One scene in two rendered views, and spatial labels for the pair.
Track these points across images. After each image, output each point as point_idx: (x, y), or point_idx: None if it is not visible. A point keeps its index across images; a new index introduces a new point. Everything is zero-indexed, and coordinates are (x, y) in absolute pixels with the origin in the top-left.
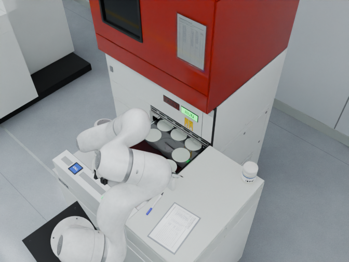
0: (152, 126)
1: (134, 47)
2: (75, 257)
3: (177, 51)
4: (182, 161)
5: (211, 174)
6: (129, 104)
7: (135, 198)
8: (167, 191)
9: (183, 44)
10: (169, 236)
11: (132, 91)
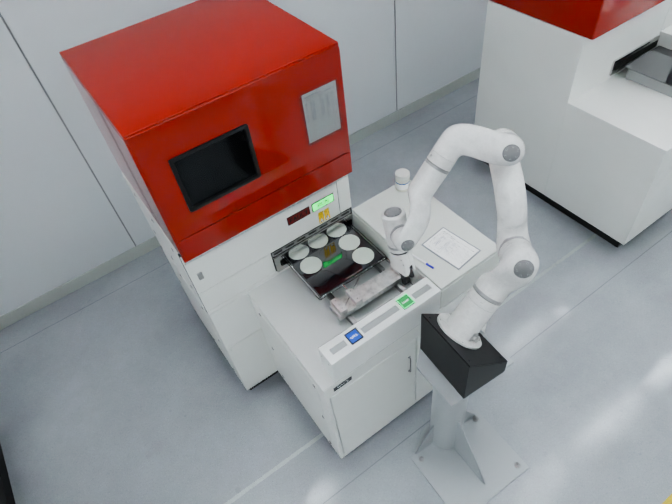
0: (296, 264)
1: (249, 193)
2: (537, 255)
3: (309, 137)
4: (359, 241)
5: None
6: (239, 292)
7: (519, 166)
8: None
9: (314, 123)
10: (460, 252)
11: (240, 268)
